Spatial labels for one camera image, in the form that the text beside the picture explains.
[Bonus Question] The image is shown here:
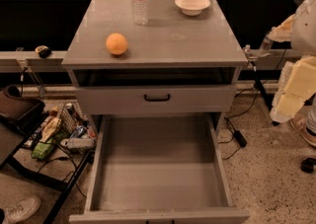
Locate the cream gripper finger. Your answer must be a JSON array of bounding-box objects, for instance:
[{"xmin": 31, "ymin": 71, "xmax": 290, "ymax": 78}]
[
  {"xmin": 268, "ymin": 15, "xmax": 294, "ymax": 42},
  {"xmin": 270, "ymin": 55, "xmax": 316, "ymax": 123}
]

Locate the orange fruit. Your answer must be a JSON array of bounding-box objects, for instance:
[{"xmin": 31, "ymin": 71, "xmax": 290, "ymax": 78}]
[{"xmin": 106, "ymin": 33, "xmax": 128, "ymax": 55}]

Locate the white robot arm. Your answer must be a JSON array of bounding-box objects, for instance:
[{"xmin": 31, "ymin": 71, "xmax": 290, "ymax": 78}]
[{"xmin": 268, "ymin": 0, "xmax": 316, "ymax": 123}]

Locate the closed grey top drawer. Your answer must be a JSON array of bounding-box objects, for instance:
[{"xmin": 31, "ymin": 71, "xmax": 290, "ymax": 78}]
[{"xmin": 75, "ymin": 85, "xmax": 236, "ymax": 115}]

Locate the grey drawer cabinet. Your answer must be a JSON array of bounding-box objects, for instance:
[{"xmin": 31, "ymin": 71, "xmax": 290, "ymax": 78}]
[{"xmin": 61, "ymin": 0, "xmax": 249, "ymax": 118}]

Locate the open grey middle drawer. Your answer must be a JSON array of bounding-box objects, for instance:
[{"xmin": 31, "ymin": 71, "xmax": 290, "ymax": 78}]
[{"xmin": 69, "ymin": 114, "xmax": 250, "ymax": 224}]

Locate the tan shoe at right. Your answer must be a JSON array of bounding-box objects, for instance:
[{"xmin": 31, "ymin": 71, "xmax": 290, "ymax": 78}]
[{"xmin": 290, "ymin": 113, "xmax": 316, "ymax": 147}]

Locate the black tripod leg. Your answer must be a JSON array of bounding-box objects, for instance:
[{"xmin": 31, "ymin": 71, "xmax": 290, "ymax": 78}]
[{"xmin": 254, "ymin": 71, "xmax": 273, "ymax": 111}]

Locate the black power adapter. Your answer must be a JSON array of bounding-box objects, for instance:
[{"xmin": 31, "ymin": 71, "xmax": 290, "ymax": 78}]
[{"xmin": 233, "ymin": 130, "xmax": 247, "ymax": 147}]

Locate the black object on floor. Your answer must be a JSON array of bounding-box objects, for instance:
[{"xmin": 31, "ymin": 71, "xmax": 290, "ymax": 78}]
[{"xmin": 300, "ymin": 158, "xmax": 316, "ymax": 173}]

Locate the white ceramic bowl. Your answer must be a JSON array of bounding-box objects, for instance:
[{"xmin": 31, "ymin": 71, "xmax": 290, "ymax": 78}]
[{"xmin": 175, "ymin": 0, "xmax": 210, "ymax": 16}]

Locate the black yellow tape measure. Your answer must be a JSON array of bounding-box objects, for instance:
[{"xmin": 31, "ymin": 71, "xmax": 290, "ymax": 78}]
[{"xmin": 35, "ymin": 45, "xmax": 51, "ymax": 58}]

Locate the green snack bag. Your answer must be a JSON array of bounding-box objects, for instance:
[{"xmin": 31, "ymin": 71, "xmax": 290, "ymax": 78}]
[{"xmin": 31, "ymin": 138, "xmax": 55, "ymax": 161}]

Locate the white sneaker lower left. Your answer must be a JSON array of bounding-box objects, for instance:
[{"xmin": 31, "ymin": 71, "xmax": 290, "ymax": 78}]
[{"xmin": 0, "ymin": 195, "xmax": 41, "ymax": 224}]

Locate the small water bottle on rail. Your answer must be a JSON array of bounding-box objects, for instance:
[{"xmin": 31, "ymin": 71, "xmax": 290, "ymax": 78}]
[{"xmin": 259, "ymin": 33, "xmax": 274, "ymax": 57}]

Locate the black drawer handle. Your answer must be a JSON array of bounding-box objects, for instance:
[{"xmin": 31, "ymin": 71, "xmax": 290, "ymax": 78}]
[{"xmin": 143, "ymin": 94, "xmax": 171, "ymax": 103}]

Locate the wire basket of snacks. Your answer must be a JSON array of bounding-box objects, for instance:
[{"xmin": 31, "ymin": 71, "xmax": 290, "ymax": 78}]
[{"xmin": 39, "ymin": 102, "xmax": 96, "ymax": 151}]

